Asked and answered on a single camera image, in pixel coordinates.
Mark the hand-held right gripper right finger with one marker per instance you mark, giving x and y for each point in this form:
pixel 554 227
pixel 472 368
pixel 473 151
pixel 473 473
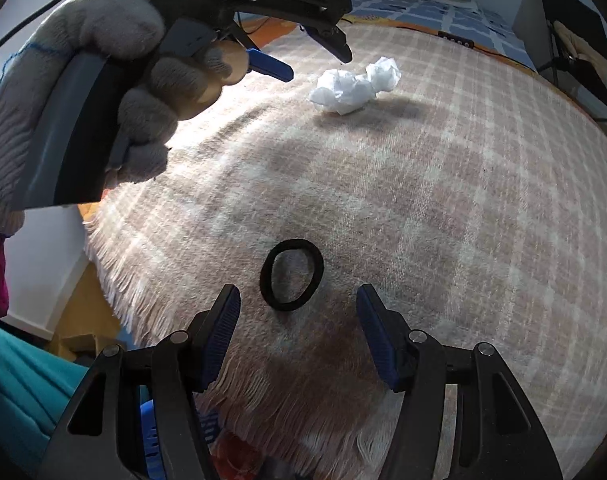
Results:
pixel 373 330

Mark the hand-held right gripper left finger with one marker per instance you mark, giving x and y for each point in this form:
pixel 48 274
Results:
pixel 223 330

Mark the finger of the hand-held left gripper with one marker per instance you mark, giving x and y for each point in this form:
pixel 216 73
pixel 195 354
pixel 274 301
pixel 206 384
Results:
pixel 271 65
pixel 333 40

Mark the white paper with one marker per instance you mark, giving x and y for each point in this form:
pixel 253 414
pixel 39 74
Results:
pixel 348 90

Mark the red cardboard medicine box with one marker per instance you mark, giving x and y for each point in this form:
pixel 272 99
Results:
pixel 233 452

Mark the blue plastic basket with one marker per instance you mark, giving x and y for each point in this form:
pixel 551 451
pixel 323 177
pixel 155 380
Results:
pixel 151 440

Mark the person's left hand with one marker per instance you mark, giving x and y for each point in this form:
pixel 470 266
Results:
pixel 108 20

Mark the blue patterned bed sheet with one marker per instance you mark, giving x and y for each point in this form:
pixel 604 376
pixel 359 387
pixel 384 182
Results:
pixel 433 12

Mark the black heating blanket controller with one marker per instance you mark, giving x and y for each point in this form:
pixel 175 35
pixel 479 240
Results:
pixel 456 39

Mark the beige plaid blanket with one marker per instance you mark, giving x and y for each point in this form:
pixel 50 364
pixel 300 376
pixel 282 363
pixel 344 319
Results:
pixel 433 210

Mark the teal cloth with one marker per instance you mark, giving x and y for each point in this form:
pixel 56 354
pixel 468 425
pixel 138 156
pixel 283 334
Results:
pixel 23 385

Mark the black metal folding chair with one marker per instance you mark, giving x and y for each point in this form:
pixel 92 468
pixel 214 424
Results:
pixel 548 5

